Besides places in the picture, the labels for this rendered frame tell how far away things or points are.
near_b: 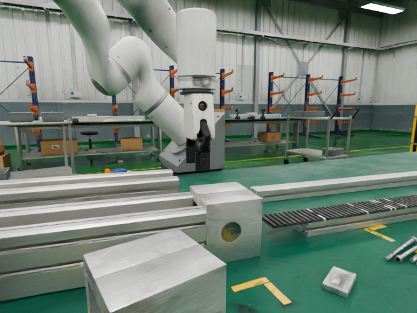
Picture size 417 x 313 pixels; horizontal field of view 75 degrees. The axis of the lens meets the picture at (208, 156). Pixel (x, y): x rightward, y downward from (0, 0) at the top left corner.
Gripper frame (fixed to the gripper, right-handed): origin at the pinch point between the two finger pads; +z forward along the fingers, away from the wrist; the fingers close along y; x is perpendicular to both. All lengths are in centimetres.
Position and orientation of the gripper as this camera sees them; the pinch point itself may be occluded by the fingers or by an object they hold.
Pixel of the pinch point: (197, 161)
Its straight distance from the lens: 62.3
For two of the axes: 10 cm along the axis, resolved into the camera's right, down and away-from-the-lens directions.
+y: -3.1, -1.7, 9.4
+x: -9.5, 0.5, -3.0
